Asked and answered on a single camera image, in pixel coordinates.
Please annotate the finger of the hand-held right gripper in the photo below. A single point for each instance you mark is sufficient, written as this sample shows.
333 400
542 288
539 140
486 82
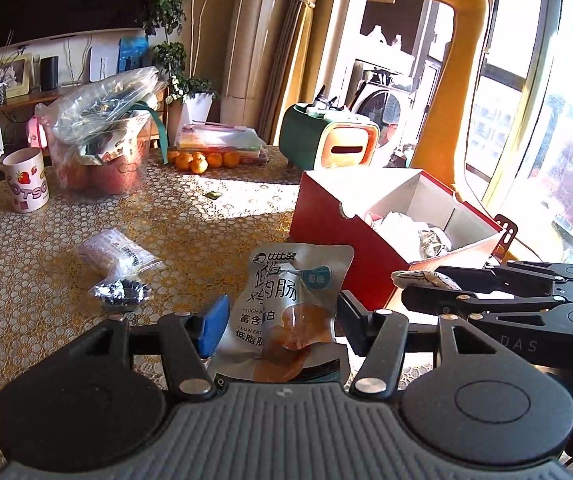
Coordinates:
466 302
496 275

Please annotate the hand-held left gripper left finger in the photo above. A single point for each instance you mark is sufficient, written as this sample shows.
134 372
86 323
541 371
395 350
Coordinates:
215 330

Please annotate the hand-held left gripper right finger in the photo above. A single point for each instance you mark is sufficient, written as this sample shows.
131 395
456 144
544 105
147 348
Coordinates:
354 320

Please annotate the white painted stone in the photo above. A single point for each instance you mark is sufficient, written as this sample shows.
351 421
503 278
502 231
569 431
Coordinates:
416 278

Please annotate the silver snack packet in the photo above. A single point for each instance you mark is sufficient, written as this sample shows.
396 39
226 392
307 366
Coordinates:
276 285

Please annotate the red cardboard box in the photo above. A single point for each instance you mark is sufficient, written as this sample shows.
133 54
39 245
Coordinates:
326 220

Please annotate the patterned cloth desktop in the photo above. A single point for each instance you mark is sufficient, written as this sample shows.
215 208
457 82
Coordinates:
191 240

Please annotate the crumpled silver wrapper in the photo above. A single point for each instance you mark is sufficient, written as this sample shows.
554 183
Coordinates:
436 242

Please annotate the clear zip bag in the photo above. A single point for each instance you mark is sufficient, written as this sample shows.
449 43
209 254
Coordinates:
116 252

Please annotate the orange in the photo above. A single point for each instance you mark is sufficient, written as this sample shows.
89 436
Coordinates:
215 160
231 159
198 164
172 156
184 161

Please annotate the large glass window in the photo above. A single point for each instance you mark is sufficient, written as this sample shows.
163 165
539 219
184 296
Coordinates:
566 110

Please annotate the clear plastic storage tub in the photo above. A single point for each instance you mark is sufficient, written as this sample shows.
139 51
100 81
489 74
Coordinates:
106 175

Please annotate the yellow giraffe plush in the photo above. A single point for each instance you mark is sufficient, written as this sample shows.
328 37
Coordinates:
461 85

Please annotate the washing machine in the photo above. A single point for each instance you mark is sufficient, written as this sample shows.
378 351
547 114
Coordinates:
381 107

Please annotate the wooden drawer cabinet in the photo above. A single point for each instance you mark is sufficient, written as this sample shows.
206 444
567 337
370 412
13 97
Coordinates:
162 127

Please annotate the potted tree white pot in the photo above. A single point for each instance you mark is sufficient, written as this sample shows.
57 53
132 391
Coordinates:
198 107

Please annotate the white strawberry print mug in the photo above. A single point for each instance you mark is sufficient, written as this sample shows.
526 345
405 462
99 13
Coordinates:
24 182

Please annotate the crumpled clear plastic bag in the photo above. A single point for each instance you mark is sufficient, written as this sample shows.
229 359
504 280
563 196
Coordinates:
96 105

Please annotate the beige curtain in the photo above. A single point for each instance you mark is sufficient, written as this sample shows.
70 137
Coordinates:
296 50

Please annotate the blue picture box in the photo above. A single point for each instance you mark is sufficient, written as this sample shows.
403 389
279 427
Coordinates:
133 55

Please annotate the white flat device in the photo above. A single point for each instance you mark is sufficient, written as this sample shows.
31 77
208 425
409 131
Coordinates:
102 62

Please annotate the dark wooden sideboard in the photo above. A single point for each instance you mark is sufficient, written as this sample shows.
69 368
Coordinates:
21 110

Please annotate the black speaker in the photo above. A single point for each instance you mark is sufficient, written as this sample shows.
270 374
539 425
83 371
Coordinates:
50 72

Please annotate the black television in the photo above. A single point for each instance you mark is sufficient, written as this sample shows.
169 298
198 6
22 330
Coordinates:
66 0

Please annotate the cream photo frame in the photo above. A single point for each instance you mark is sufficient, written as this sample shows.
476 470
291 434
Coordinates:
16 75

